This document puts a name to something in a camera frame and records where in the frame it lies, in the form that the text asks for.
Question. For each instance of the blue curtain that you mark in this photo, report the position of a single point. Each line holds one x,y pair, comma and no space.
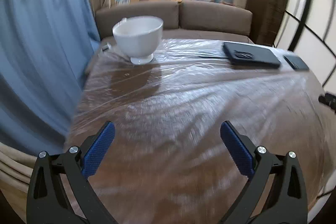
45,48

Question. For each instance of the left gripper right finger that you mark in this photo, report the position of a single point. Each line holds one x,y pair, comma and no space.
275,191

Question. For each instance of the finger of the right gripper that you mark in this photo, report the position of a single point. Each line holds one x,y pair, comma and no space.
329,100

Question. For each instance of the brown sofa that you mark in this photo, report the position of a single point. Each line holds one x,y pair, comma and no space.
183,20

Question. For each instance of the black tablet case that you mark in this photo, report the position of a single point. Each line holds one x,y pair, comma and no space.
250,55

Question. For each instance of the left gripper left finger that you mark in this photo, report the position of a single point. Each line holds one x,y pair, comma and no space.
47,201

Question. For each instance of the white ceramic bowl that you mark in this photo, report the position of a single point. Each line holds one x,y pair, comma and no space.
138,37

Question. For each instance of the shoji screen divider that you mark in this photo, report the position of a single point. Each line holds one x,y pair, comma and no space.
308,30

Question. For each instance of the blue smartphone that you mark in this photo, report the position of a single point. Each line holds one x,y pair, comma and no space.
296,63

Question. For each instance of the dark wooden cabinet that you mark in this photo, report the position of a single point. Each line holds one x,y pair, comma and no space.
267,17

